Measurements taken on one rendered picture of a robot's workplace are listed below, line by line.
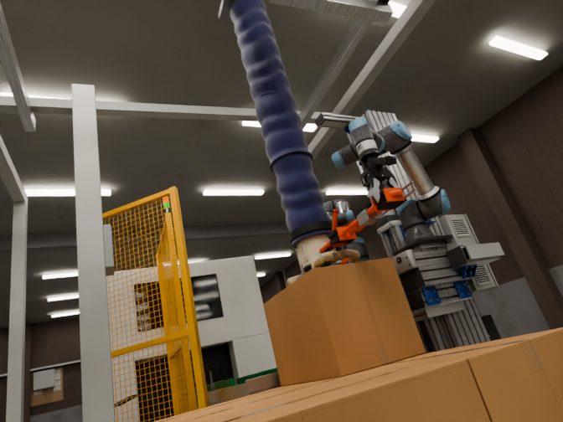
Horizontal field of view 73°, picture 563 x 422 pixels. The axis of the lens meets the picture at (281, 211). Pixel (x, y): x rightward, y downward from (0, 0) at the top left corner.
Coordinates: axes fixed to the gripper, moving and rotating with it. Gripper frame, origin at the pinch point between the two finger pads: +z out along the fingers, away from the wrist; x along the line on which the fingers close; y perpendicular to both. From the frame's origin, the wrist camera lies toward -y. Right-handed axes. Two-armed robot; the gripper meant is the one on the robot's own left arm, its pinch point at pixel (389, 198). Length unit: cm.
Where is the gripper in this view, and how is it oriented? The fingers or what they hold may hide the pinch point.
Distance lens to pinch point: 142.0
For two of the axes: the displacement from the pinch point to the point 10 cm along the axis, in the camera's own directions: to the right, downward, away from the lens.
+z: 2.3, 9.0, -3.8
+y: -3.4, 4.4, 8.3
